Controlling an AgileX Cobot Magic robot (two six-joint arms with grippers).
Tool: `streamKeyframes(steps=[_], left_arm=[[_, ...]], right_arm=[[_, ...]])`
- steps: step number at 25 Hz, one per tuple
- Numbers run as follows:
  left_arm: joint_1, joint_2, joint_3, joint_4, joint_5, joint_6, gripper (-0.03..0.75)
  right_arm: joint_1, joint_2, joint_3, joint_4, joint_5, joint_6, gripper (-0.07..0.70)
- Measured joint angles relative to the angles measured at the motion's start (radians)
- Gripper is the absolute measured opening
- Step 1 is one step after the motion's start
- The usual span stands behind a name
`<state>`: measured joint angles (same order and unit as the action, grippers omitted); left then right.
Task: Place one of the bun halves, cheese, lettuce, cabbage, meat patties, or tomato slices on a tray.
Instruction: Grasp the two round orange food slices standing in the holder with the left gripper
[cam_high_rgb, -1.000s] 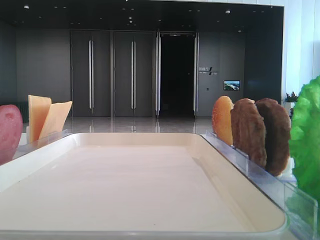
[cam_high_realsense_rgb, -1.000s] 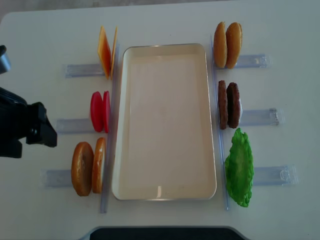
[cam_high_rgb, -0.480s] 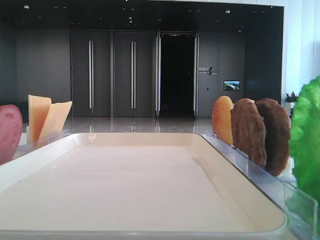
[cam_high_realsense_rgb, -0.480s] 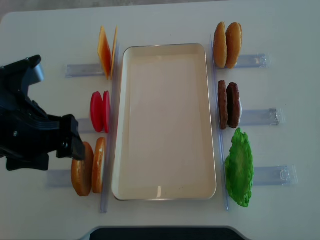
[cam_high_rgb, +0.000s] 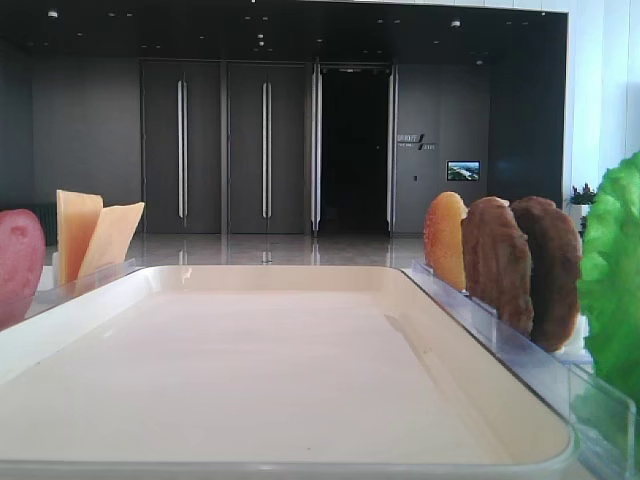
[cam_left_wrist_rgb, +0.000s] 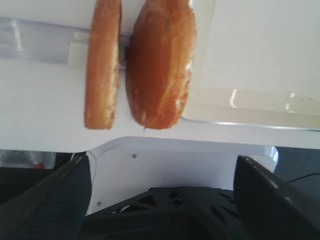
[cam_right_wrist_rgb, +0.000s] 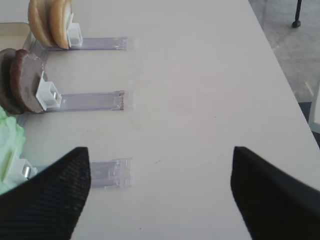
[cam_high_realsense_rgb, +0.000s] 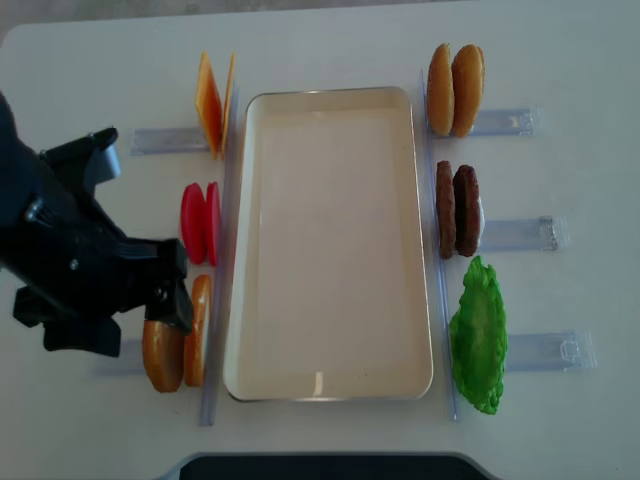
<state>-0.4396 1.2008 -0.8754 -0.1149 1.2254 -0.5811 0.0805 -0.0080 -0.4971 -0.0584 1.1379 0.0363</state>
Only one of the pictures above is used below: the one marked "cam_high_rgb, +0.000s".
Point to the front brown meat patty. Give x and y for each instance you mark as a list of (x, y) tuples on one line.
[(497, 262)]

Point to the front yellow cheese slice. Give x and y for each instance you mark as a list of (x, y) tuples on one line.
[(111, 238)]

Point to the yellow cheese slice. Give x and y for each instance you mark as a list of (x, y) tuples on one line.
[(111, 238), (77, 216)]

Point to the rear dark meat patty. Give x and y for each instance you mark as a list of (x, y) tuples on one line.
[(556, 252)]

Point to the rear yellow cheese slice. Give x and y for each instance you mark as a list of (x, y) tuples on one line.
[(77, 216)]

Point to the green lettuce leaf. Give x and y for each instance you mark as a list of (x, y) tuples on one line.
[(609, 285)]

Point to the upright golden bun slice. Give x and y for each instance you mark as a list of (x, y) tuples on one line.
[(443, 239)]

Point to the middle dark double door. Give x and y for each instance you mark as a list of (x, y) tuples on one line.
[(266, 149)]

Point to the dark double door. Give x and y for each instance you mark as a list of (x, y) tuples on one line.
[(181, 119), (266, 149)]

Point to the cream rectangular plastic tray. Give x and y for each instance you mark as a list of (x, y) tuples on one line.
[(280, 372)]

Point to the left dark double door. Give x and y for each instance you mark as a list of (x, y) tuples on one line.
[(181, 119)]

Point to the potted green plant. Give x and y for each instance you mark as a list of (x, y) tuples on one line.
[(582, 196)]

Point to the left clear acrylic rack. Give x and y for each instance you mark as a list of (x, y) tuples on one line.
[(50, 293)]

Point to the clear acrylic rack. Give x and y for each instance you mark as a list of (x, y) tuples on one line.
[(606, 420), (50, 293)]

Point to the right clear acrylic rack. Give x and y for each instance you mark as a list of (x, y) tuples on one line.
[(606, 420)]

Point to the wall mounted small screen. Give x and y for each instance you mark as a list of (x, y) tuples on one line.
[(463, 171)]

